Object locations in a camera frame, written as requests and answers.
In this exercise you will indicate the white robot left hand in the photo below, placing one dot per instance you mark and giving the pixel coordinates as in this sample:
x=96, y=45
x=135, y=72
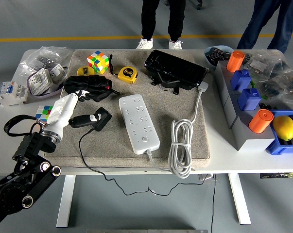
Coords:
x=61, y=109

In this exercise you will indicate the black power adapter plug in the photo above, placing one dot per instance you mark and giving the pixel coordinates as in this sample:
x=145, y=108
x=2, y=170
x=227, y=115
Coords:
x=105, y=119

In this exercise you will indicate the white power strip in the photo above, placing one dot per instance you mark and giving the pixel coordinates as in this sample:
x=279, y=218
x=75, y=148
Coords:
x=139, y=121

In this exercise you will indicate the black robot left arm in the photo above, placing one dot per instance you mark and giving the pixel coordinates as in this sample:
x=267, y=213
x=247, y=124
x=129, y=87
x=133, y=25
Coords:
x=34, y=145

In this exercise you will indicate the colourful puzzle cube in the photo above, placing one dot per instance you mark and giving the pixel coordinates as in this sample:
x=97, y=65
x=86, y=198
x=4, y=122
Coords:
x=43, y=111
x=97, y=61

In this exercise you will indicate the black cloth pouch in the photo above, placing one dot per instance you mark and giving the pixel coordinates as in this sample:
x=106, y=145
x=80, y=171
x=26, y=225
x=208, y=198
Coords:
x=92, y=85

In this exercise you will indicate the white circuit breaker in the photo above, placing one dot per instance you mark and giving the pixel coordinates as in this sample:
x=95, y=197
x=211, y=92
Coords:
x=11, y=94

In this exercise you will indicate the clear bag of screws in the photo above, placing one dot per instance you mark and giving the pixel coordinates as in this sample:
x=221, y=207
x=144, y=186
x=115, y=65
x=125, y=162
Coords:
x=46, y=58

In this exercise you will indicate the white table leg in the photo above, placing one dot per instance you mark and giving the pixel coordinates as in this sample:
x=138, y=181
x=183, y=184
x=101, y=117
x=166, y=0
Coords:
x=239, y=199
x=66, y=201

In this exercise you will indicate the grey-brown mat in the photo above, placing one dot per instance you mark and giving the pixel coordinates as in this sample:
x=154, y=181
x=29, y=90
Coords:
x=160, y=109

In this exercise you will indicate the black wrapped electronic device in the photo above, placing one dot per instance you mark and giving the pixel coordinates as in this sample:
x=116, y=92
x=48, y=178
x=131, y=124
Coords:
x=175, y=68

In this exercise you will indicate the person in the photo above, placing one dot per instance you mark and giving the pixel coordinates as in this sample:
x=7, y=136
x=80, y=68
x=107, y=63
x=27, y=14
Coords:
x=265, y=19
x=149, y=19

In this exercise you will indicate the blue bowl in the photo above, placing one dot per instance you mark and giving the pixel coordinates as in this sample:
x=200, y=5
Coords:
x=208, y=60

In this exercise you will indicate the grey under-table box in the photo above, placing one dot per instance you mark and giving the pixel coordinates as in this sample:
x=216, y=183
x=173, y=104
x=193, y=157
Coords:
x=205, y=177

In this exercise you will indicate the grey storage box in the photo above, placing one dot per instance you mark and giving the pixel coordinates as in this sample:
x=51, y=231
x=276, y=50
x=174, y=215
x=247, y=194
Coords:
x=221, y=77
x=248, y=140
x=230, y=109

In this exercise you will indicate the dark circuit boards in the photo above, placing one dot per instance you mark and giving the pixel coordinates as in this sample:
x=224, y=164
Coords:
x=216, y=54

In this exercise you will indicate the black chair caster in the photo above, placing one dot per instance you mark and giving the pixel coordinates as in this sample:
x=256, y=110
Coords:
x=199, y=5

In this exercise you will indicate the orange cylinder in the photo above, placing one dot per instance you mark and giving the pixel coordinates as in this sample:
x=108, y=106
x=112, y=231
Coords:
x=235, y=61
x=260, y=122

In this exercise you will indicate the blue plastic block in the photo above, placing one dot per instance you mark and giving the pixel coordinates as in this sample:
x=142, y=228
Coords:
x=249, y=99
x=241, y=80

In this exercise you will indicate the green plastic piece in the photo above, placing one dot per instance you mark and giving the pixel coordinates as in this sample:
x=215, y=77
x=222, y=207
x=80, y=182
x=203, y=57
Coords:
x=264, y=97
x=252, y=84

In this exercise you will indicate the small black parts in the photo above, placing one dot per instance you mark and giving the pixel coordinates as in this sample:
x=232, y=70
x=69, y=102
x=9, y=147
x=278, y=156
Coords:
x=264, y=106

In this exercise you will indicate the clear bag of electronic parts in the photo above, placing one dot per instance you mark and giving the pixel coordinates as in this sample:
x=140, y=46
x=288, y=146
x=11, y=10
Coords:
x=263, y=65
x=282, y=89

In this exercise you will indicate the blue plastic bin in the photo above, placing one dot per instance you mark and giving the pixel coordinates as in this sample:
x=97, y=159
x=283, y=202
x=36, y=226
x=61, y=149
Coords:
x=277, y=148

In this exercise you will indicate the yellow lemon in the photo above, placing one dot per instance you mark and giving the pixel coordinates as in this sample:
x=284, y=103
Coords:
x=284, y=127

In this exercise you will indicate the black table control panel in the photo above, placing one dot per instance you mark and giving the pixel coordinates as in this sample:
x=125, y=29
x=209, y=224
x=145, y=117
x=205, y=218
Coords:
x=278, y=175

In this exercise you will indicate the white wall socket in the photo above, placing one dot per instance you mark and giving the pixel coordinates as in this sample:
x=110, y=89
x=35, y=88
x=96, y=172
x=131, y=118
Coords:
x=39, y=81
x=57, y=72

